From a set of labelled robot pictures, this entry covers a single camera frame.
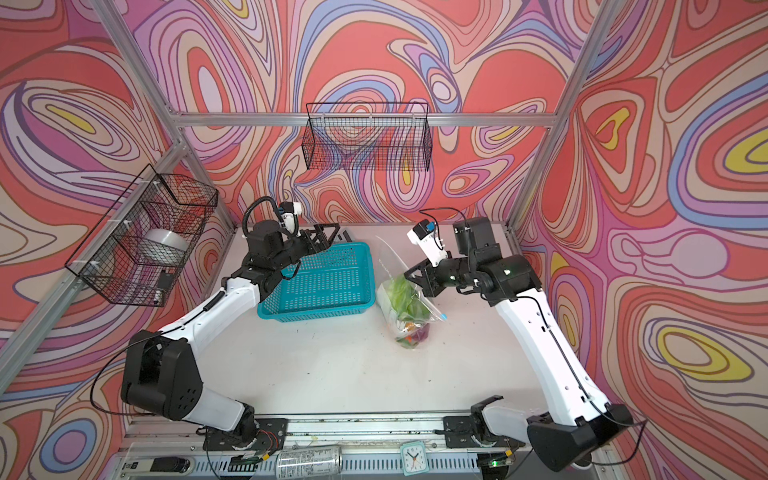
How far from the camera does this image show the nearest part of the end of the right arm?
447mm

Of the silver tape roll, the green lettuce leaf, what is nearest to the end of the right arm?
the green lettuce leaf

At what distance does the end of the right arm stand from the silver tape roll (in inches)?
23.5

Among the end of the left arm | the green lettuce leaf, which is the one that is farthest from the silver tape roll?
the green lettuce leaf

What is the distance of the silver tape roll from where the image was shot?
0.71 meters

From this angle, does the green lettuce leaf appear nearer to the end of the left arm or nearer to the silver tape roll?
the end of the left arm

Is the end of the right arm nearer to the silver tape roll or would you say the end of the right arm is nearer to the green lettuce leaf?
the green lettuce leaf

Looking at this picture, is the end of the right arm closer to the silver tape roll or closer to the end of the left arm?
the end of the left arm
